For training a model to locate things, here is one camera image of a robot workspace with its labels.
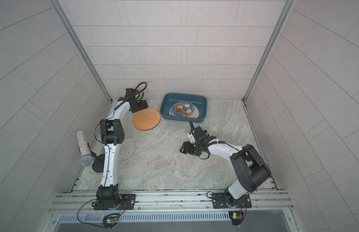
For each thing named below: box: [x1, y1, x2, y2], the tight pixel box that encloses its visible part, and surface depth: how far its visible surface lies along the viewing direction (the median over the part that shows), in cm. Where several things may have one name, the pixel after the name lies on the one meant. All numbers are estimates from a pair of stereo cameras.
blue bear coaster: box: [168, 101, 200, 119], surface depth 110 cm
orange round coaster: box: [132, 107, 162, 131], surface depth 106 cm
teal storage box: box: [159, 92, 208, 123], surface depth 111 cm
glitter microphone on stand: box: [76, 130, 105, 174], surface depth 68 cm
